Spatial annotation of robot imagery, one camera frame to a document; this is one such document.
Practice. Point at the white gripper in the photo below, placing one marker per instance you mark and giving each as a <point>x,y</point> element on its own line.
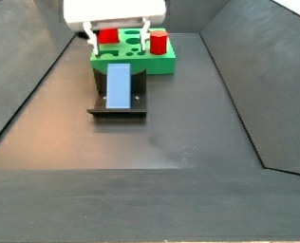
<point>90,15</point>

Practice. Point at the blue rectangular block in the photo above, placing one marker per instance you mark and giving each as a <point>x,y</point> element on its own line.
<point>118,86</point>

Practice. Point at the green shape sorter board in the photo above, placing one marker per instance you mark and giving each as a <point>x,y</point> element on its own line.
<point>126,53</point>

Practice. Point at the black curved fixture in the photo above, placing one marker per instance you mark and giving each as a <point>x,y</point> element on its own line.
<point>138,95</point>

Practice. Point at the red rectangular block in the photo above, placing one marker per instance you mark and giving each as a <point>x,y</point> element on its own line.
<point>108,36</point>

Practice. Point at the red hexagonal prism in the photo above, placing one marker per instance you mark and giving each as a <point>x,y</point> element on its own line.
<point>158,40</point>

